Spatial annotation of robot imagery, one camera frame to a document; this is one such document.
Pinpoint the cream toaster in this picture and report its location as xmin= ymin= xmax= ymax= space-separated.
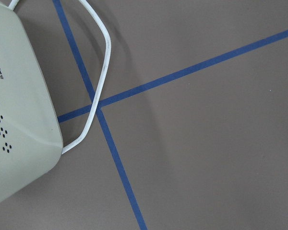
xmin=0 ymin=2 xmax=63 ymax=202

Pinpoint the white toaster power cable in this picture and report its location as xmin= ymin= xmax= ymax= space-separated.
xmin=8 ymin=0 xmax=112 ymax=154

